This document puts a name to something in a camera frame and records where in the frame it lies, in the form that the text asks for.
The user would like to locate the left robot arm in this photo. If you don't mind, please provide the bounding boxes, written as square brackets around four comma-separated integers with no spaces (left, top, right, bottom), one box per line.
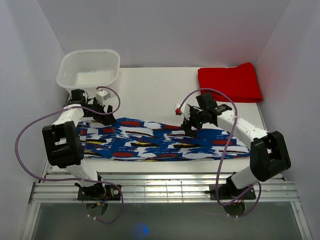
[42,89,116,200]

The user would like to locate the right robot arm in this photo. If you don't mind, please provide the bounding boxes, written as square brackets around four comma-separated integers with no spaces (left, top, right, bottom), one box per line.
[175,88,292,200]

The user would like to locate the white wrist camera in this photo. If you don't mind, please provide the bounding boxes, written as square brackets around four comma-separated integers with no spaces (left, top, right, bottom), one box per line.
[95,90,111,105]
[174,102,190,119]

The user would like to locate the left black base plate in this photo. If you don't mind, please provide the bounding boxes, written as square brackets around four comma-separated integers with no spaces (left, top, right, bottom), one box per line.
[75,183,121,201]

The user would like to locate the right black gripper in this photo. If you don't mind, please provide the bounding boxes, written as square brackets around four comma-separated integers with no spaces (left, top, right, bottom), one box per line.
[180,105,207,138]

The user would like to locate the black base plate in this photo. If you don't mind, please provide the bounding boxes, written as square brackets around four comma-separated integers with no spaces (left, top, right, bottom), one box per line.
[204,184,256,200]
[75,183,121,201]

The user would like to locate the red folded trousers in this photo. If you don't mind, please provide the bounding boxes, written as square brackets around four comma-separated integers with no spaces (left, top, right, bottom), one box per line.
[197,62,263,103]

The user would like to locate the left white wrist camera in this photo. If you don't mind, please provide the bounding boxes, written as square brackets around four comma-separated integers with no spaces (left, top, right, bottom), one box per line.
[95,90,111,105]

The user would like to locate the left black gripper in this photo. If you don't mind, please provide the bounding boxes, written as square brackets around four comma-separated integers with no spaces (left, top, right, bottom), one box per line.
[85,97,117,126]

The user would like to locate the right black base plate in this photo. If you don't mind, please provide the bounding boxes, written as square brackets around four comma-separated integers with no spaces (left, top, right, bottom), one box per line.
[204,184,256,200]

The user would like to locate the aluminium rail frame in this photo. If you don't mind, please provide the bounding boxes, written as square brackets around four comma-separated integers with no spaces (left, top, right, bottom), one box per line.
[20,160,312,240]

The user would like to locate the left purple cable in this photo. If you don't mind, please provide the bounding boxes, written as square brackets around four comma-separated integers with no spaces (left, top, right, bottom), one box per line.
[14,86,125,223]

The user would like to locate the blue patterned trousers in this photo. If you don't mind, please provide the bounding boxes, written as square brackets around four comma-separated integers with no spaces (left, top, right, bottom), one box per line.
[77,117,250,162]

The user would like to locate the white plastic basin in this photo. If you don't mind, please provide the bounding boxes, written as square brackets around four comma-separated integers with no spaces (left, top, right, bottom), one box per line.
[56,49,120,97]

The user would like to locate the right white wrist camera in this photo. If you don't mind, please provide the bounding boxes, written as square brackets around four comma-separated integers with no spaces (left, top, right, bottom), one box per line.
[174,102,190,119]

